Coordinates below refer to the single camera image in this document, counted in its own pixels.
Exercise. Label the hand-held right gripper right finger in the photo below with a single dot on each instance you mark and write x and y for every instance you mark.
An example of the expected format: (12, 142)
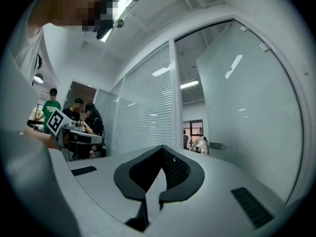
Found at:
(217, 181)

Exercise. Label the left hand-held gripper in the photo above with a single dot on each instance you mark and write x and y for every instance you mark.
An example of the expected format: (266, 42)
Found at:
(55, 122)

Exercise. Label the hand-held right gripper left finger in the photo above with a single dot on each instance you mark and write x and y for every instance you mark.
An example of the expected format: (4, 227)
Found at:
(93, 181)

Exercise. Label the frosted glass door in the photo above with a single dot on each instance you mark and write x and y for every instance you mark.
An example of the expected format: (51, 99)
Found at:
(247, 107)

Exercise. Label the person's left forearm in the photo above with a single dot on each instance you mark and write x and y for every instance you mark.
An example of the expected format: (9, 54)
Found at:
(42, 137)

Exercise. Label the person's left hand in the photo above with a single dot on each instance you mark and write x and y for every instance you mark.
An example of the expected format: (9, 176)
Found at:
(93, 152)

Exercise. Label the dark framed window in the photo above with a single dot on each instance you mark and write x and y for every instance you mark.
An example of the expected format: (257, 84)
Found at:
(196, 127)

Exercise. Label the white window blinds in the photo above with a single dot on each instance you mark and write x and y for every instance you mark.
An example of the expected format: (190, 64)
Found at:
(148, 107)

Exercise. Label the round pendant lamp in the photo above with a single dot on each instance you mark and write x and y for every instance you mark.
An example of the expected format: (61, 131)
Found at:
(38, 78)

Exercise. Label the person's white t-shirt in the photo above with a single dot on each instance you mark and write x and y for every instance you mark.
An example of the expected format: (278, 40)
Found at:
(24, 58)

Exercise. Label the round ceiling smoke detector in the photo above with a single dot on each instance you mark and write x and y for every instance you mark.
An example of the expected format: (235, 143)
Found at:
(119, 23)

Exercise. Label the person's head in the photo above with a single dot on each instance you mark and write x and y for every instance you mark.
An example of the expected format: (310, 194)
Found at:
(49, 9)

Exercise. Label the frosted glass wall panel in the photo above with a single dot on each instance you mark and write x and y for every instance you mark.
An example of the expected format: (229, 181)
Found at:
(106, 122)

